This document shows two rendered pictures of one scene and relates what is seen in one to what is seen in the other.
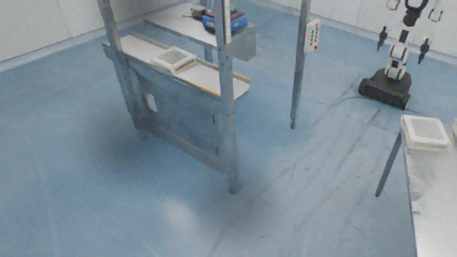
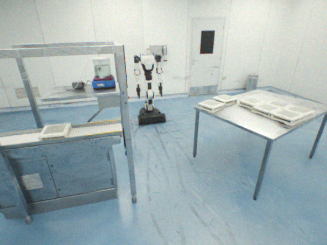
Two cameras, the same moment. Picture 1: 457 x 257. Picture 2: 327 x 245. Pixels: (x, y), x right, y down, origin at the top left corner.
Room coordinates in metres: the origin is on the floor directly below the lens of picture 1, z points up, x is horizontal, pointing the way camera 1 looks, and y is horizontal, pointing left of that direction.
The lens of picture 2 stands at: (0.14, 1.23, 1.76)
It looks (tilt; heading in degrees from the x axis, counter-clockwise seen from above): 25 degrees down; 319
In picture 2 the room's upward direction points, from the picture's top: 1 degrees counter-clockwise
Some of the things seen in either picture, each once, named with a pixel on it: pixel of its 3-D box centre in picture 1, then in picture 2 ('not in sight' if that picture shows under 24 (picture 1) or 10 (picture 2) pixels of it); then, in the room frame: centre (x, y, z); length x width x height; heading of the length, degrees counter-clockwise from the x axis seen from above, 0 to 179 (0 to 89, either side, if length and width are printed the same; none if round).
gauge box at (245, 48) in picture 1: (237, 41); (108, 96); (1.89, 0.38, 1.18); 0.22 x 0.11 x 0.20; 62
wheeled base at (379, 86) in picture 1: (392, 78); (149, 111); (3.26, -1.23, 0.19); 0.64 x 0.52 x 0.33; 150
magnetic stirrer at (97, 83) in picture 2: (226, 19); (104, 81); (1.82, 0.43, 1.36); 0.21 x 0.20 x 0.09; 152
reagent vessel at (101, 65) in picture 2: not in sight; (101, 66); (1.82, 0.44, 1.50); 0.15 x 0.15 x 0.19
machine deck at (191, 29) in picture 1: (199, 24); (84, 91); (1.86, 0.62, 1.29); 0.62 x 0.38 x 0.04; 62
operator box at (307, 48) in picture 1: (311, 37); not in sight; (2.44, -0.14, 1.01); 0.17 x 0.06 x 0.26; 152
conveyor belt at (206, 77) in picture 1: (170, 65); (52, 138); (2.05, 0.95, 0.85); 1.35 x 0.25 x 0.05; 62
